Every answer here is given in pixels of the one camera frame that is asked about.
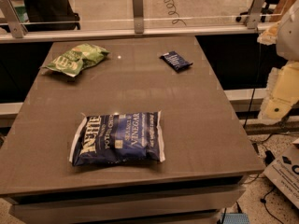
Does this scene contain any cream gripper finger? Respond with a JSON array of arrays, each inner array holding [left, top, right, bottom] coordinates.
[[258, 61, 299, 120], [257, 22, 279, 45]]

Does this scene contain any blue rxbar blueberry bar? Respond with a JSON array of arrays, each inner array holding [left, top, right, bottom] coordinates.
[[160, 51, 192, 72]]

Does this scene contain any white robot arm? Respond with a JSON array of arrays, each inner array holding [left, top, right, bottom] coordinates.
[[257, 0, 299, 124]]

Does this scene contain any white printed sign board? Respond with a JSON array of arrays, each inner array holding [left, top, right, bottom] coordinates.
[[263, 145, 299, 209]]

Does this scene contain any grey table drawer unit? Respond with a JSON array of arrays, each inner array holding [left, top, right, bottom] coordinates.
[[9, 184, 245, 224]]

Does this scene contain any blue Kettle chips bag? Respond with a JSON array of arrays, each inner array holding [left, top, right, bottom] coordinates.
[[69, 111, 165, 166]]

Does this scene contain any green chip bag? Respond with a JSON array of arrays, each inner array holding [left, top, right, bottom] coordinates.
[[44, 43, 109, 77]]

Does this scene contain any clear plexiglass barrier panel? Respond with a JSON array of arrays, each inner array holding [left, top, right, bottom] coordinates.
[[0, 0, 299, 33]]

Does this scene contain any black power cable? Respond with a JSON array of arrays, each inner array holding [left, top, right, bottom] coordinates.
[[242, 40, 263, 130]]

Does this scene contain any right metal barrier bracket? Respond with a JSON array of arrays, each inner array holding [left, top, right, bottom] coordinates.
[[245, 0, 265, 29]]

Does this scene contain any metal barrier bracket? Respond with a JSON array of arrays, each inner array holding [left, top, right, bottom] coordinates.
[[132, 0, 144, 34], [0, 0, 27, 38], [245, 0, 265, 29]]

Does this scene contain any black coiled cable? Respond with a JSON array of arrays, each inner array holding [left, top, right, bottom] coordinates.
[[156, 0, 187, 27]]

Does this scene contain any middle metal barrier bracket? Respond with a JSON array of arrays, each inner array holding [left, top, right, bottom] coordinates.
[[132, 0, 144, 34]]

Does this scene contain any left metal barrier bracket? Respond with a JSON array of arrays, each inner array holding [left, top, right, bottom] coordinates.
[[0, 0, 27, 38]]

